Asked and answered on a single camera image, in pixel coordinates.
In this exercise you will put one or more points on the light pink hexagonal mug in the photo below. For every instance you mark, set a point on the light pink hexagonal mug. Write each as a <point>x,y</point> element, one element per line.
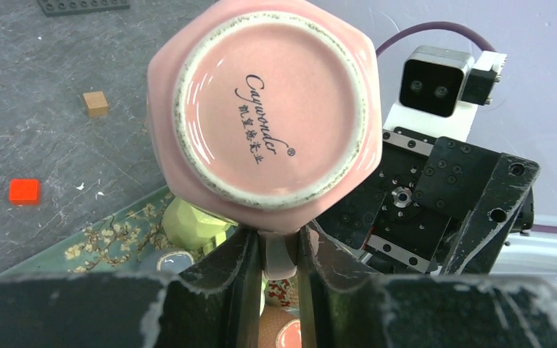
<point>266,113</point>

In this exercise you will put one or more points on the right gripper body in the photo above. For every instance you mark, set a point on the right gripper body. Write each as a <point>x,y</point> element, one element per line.
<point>407,213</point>

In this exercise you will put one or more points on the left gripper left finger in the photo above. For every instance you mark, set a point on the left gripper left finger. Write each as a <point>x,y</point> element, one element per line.
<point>214,303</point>

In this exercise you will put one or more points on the cream and green mug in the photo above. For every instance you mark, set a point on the cream and green mug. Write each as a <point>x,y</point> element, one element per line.
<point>283,293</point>

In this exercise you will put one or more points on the floral teal tray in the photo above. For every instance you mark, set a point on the floral teal tray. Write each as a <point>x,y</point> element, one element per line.
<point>116,242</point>

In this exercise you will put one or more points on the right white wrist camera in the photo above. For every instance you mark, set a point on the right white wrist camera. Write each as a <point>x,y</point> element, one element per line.
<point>442,89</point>

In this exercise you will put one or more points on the red cube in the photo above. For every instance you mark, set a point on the red cube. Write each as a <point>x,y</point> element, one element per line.
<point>23,191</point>

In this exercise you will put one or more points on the blue-grey square mug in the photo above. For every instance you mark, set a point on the blue-grey square mug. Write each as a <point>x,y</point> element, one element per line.
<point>170,260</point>

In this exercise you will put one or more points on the tan wooden cube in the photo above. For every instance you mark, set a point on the tan wooden cube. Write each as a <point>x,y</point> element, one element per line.
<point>96,104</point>

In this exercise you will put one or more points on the yellow-green hexagonal mug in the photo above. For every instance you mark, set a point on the yellow-green hexagonal mug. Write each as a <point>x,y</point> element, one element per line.
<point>189,228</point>

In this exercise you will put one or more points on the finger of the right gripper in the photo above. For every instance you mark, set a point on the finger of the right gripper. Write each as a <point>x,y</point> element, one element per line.
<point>486,227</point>

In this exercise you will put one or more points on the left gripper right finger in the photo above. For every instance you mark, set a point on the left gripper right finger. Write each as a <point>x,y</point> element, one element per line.
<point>345,303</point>

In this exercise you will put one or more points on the grey lego baseplate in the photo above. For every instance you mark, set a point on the grey lego baseplate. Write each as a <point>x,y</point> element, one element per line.
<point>56,8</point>

